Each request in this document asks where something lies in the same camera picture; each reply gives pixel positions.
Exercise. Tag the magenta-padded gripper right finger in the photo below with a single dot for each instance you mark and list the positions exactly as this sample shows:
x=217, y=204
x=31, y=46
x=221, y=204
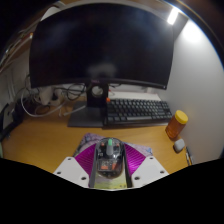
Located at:
x=151, y=170

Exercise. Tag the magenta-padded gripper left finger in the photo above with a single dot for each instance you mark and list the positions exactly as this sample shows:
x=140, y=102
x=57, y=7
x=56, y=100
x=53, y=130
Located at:
x=69, y=170

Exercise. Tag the transparent computer mouse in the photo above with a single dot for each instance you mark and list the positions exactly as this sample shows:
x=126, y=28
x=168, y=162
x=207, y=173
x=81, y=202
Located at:
x=110, y=161

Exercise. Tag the cherry blossom print mouse pad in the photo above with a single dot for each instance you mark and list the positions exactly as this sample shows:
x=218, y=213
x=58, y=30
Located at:
x=88, y=138

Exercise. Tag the small white earbuds case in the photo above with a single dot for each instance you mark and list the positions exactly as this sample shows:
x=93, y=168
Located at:
x=179, y=145

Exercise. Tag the black and white pen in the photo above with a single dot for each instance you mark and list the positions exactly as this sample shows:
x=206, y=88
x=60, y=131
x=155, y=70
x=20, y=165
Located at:
x=189, y=156

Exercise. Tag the orange bottle with yellow lid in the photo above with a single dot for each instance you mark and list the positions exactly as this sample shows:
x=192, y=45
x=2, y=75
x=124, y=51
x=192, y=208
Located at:
x=175, y=126

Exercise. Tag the black keyboard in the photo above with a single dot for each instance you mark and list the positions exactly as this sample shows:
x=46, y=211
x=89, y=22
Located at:
x=138, y=111

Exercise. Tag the white power strip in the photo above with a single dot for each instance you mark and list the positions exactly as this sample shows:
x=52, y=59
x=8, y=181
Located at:
x=55, y=100

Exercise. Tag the white charger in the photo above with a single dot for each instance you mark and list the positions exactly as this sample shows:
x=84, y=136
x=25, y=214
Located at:
x=46, y=96

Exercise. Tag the black monitor with stand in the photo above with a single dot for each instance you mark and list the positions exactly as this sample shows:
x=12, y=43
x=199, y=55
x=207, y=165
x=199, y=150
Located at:
x=100, y=43

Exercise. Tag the wooden shelf unit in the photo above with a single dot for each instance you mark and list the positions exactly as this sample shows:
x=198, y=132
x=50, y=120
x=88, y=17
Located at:
x=16, y=46

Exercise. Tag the bright light bar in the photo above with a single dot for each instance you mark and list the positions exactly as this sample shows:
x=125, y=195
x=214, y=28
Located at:
x=172, y=16

